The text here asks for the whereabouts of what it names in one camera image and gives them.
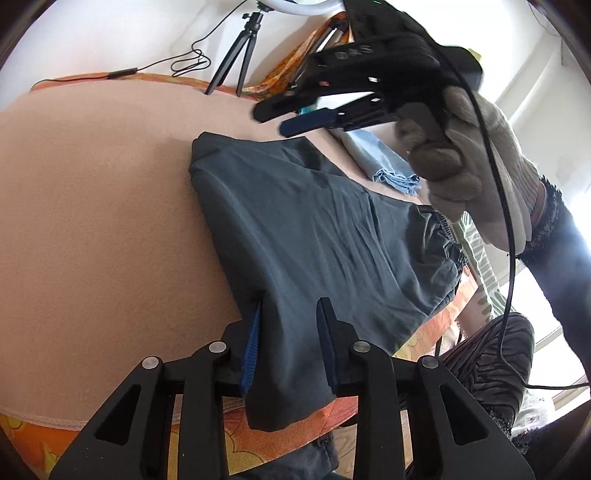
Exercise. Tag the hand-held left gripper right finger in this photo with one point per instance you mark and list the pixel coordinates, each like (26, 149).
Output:
(328, 350)

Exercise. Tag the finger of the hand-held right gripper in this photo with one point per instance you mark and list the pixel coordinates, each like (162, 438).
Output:
(300, 123)
(277, 106)

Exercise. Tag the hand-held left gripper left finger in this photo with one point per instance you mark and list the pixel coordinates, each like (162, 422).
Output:
(251, 346)

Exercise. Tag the black pants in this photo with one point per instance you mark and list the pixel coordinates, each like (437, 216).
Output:
(323, 230)

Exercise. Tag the person's right forearm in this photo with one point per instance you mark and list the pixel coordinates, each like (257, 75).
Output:
(558, 258)

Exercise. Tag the person's right hand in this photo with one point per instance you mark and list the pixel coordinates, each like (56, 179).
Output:
(471, 184)

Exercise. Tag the orange patterned scarf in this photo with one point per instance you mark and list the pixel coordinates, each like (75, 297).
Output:
(295, 57)

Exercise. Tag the black mini tripod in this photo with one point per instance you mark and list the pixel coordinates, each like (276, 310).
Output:
(231, 60)

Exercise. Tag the silver folded tripod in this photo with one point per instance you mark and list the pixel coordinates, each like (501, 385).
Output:
(330, 39)

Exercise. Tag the folded blue jeans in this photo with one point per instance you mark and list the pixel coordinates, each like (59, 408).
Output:
(374, 154)

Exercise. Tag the dark grey cloth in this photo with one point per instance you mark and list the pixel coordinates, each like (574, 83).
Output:
(295, 461)

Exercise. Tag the green striped cushion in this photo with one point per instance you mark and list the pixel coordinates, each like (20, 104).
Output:
(480, 267)

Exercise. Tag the beige blanket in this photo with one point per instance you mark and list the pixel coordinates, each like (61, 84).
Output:
(115, 207)

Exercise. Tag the orange floral bedsheet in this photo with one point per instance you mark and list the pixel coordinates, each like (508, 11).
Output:
(32, 438)

